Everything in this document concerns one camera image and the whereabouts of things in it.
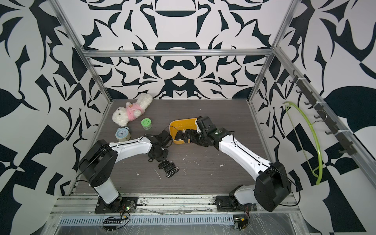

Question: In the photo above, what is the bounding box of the yellow plastic storage box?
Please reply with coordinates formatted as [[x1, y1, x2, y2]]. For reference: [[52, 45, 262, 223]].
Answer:
[[169, 118, 198, 145]]

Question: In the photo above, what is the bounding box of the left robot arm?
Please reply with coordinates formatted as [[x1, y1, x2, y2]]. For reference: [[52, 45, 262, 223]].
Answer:
[[78, 130, 173, 206]]

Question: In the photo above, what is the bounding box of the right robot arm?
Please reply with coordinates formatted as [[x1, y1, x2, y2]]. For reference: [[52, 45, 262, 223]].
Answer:
[[169, 116, 291, 212]]

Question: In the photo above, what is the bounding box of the black car key middle-left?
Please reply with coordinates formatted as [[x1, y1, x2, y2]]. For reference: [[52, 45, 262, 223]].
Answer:
[[158, 160, 170, 169]]

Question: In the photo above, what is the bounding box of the black car key centre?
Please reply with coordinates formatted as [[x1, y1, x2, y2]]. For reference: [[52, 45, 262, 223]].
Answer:
[[164, 162, 176, 173]]

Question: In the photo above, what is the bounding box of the black chrome-edged car key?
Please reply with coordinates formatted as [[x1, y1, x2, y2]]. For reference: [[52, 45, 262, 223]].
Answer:
[[166, 167, 179, 178]]

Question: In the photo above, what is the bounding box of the light blue alarm clock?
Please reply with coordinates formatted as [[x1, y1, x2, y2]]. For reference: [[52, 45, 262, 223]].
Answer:
[[115, 127, 131, 142]]

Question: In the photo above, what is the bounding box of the white plush dog pink shirt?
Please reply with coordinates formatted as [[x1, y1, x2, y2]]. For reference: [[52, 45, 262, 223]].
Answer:
[[112, 93, 153, 127]]

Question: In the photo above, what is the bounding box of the green plastic clothes hanger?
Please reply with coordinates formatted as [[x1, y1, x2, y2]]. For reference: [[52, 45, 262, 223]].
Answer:
[[283, 101, 324, 185]]

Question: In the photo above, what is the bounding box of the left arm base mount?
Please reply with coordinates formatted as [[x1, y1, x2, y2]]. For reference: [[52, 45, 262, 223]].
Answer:
[[95, 196, 139, 214]]

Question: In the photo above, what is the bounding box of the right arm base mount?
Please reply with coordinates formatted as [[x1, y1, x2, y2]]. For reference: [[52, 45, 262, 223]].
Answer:
[[214, 196, 258, 212]]

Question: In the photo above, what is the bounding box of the aluminium frame back bar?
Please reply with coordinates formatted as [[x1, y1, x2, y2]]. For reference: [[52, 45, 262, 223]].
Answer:
[[83, 49, 271, 58]]

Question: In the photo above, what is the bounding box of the white slotted cable duct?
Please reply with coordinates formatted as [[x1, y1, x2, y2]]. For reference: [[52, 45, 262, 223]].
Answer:
[[59, 214, 234, 226]]

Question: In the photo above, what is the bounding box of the black wall hook rack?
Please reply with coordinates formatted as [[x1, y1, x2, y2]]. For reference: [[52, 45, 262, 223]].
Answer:
[[291, 70, 357, 156]]

